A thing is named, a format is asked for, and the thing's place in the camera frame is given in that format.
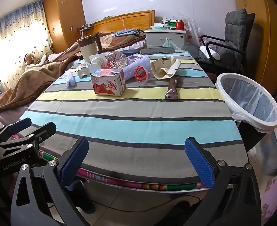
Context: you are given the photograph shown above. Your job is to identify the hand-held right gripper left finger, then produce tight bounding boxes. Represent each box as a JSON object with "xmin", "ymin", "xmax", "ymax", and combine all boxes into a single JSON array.
[{"xmin": 11, "ymin": 137, "xmax": 90, "ymax": 226}]

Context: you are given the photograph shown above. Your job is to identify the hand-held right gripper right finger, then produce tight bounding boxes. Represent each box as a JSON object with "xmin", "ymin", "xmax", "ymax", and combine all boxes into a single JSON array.
[{"xmin": 185, "ymin": 137, "xmax": 262, "ymax": 226}]

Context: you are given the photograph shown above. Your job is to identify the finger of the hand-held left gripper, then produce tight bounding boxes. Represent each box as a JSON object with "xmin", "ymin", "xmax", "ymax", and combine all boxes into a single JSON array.
[
  {"xmin": 0, "ymin": 122, "xmax": 57, "ymax": 150},
  {"xmin": 0, "ymin": 117, "xmax": 32, "ymax": 144}
]

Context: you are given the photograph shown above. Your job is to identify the white round bin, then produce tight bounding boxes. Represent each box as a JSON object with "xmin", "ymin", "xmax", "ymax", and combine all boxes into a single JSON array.
[{"xmin": 215, "ymin": 73, "xmax": 277, "ymax": 133}]

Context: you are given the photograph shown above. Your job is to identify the clear plastic bottle red label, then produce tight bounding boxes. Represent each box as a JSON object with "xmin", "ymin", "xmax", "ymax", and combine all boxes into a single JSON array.
[{"xmin": 105, "ymin": 51, "xmax": 128, "ymax": 70}]

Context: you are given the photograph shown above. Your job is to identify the brown blanket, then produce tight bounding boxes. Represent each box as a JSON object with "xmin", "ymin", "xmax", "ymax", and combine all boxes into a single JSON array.
[{"xmin": 0, "ymin": 32, "xmax": 147, "ymax": 120}]

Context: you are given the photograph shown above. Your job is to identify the colourful woven cloth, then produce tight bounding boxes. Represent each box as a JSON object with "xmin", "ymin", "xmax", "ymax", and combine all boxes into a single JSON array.
[{"xmin": 38, "ymin": 151, "xmax": 211, "ymax": 192}]

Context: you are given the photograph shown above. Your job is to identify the white ridged plastic piece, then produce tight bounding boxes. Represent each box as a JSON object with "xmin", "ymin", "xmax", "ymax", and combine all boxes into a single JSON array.
[{"xmin": 64, "ymin": 71, "xmax": 76, "ymax": 89}]

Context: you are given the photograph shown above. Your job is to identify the striped tablecloth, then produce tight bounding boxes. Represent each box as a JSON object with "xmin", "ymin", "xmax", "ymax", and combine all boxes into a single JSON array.
[{"xmin": 18, "ymin": 49, "xmax": 249, "ymax": 191}]

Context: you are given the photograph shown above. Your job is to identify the brown stuffed toy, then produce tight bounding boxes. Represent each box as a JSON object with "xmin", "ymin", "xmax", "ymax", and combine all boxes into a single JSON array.
[{"xmin": 24, "ymin": 53, "xmax": 43, "ymax": 66}]

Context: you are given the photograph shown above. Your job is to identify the crushed white paper cup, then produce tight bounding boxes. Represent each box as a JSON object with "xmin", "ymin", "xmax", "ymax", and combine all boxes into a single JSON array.
[{"xmin": 77, "ymin": 63, "xmax": 91, "ymax": 78}]

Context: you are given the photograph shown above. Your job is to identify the pink floral bag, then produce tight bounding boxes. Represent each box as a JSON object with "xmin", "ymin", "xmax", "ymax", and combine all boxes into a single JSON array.
[{"xmin": 260, "ymin": 169, "xmax": 277, "ymax": 218}]

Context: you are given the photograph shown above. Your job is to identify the brown snack wrapper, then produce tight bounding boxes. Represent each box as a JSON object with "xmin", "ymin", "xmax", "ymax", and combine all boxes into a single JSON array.
[{"xmin": 165, "ymin": 75, "xmax": 181, "ymax": 100}]

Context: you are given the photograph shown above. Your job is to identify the strawberry milk carton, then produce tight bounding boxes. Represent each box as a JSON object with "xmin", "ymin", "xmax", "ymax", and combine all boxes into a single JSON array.
[{"xmin": 90, "ymin": 69, "xmax": 127, "ymax": 96}]

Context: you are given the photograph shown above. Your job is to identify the translucent bin liner bag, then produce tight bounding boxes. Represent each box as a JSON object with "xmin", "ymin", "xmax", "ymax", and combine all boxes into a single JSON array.
[{"xmin": 220, "ymin": 75, "xmax": 277, "ymax": 132}]

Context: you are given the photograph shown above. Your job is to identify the dotted curtain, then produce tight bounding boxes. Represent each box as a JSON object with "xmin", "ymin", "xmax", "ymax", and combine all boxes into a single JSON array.
[{"xmin": 0, "ymin": 1, "xmax": 53, "ymax": 92}]

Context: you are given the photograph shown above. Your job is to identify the white yogurt drink bottle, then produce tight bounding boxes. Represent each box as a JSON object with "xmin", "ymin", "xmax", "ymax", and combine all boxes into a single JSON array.
[{"xmin": 90, "ymin": 54, "xmax": 107, "ymax": 73}]

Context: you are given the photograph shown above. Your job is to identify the beige tumbler with brown lid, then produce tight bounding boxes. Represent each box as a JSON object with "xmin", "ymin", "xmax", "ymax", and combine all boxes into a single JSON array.
[{"xmin": 77, "ymin": 34, "xmax": 103, "ymax": 62}]

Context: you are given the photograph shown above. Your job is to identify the beige paper bag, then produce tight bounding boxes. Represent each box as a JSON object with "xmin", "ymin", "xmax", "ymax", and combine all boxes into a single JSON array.
[{"xmin": 151, "ymin": 56, "xmax": 182, "ymax": 80}]

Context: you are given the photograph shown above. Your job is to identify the red lidded plastic cup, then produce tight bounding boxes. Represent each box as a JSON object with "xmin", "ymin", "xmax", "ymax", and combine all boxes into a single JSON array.
[{"xmin": 132, "ymin": 65, "xmax": 151, "ymax": 83}]

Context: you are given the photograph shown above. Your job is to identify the purple printed tissue pack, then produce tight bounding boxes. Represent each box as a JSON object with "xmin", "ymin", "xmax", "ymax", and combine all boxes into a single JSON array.
[{"xmin": 127, "ymin": 54, "xmax": 145, "ymax": 63}]

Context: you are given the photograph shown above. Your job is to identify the wooden wardrobe with star marks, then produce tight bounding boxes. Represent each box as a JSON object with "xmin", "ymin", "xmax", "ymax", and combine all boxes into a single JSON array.
[{"xmin": 43, "ymin": 0, "xmax": 86, "ymax": 53}]

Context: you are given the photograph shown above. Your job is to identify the green plastic bag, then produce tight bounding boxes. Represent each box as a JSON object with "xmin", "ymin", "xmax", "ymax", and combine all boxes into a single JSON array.
[{"xmin": 162, "ymin": 38, "xmax": 181, "ymax": 51}]

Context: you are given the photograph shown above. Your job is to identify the pale pink bed sheet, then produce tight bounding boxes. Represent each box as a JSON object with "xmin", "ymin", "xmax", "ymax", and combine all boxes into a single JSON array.
[{"xmin": 122, "ymin": 40, "xmax": 147, "ymax": 52}]

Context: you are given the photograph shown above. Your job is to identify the blue folded clothes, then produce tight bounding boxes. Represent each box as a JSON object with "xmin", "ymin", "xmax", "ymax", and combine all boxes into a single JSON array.
[{"xmin": 112, "ymin": 28, "xmax": 145, "ymax": 38}]

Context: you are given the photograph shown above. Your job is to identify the clear plastic bag red print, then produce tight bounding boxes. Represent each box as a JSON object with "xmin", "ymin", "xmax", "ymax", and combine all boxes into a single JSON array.
[{"xmin": 183, "ymin": 16, "xmax": 201, "ymax": 46}]

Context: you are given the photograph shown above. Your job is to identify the grey nightstand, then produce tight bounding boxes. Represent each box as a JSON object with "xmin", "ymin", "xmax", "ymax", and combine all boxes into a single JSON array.
[{"xmin": 144, "ymin": 28, "xmax": 188, "ymax": 51}]

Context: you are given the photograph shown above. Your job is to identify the black chair grey cushion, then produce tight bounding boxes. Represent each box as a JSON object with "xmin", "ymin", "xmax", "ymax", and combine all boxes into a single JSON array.
[{"xmin": 200, "ymin": 12, "xmax": 257, "ymax": 76}]

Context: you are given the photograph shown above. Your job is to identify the green and white box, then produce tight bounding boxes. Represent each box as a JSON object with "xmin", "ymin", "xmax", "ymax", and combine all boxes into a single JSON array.
[{"xmin": 164, "ymin": 19, "xmax": 177, "ymax": 29}]

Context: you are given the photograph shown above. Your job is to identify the wooden headboard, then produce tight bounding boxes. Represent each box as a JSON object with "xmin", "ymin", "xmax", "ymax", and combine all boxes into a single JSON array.
[{"xmin": 78, "ymin": 10, "xmax": 155, "ymax": 38}]

